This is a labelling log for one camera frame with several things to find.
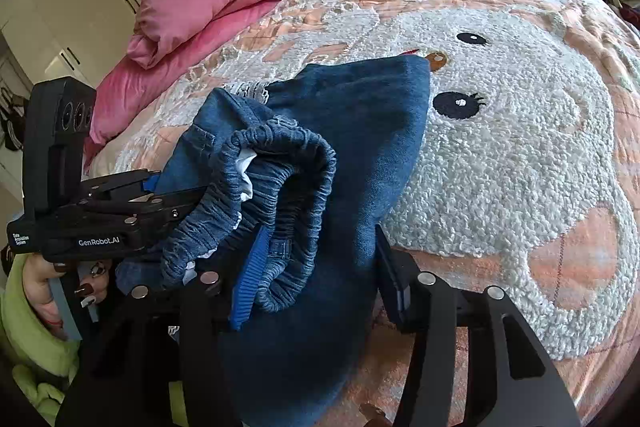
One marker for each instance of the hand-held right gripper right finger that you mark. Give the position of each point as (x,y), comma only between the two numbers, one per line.
(400,302)

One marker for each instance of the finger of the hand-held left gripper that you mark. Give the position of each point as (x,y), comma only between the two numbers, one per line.
(170,207)
(125,181)

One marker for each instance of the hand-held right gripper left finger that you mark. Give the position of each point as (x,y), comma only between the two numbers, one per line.
(250,287)

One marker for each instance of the blue denim pants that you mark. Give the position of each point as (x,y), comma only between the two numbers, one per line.
(360,147)

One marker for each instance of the person's left forearm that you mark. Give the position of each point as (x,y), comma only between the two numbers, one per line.
(30,347)

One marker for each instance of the person's left hand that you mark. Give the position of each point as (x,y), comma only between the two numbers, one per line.
(42,292)

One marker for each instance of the dark hanging bag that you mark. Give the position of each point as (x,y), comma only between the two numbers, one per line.
(11,122)

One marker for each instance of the bear printed blanket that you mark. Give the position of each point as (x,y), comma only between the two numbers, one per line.
(500,167)

